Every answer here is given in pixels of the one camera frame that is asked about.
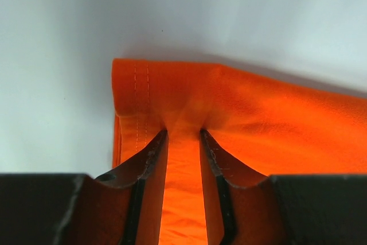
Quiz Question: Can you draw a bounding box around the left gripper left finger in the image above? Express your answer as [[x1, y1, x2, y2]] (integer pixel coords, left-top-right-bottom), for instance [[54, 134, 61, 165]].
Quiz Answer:
[[1, 130, 168, 244]]

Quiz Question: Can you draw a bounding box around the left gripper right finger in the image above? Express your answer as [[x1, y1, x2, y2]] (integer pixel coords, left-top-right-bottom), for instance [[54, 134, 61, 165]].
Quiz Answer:
[[200, 129, 366, 244]]

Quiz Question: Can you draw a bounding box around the orange t shirt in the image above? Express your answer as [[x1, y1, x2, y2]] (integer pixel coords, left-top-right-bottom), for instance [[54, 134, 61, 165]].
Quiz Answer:
[[111, 59, 366, 244]]

